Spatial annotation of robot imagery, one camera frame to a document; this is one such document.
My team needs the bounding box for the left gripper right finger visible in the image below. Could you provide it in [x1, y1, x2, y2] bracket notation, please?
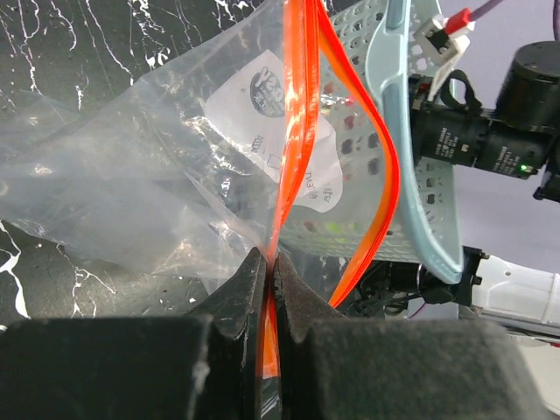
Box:
[273, 255, 547, 419]

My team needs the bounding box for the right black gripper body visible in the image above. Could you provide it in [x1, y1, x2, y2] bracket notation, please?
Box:
[409, 72, 490, 167]

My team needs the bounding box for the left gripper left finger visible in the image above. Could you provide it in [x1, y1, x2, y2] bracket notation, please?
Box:
[1, 249, 267, 419]

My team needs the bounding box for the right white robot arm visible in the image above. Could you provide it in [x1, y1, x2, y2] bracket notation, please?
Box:
[389, 40, 559, 346]

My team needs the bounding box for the light blue plastic basket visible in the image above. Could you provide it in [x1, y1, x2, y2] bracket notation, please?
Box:
[280, 1, 464, 284]

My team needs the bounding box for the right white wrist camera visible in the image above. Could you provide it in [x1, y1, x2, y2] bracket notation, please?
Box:
[413, 8, 475, 101]

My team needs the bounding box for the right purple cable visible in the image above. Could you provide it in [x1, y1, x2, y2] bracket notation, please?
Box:
[470, 0, 560, 40]

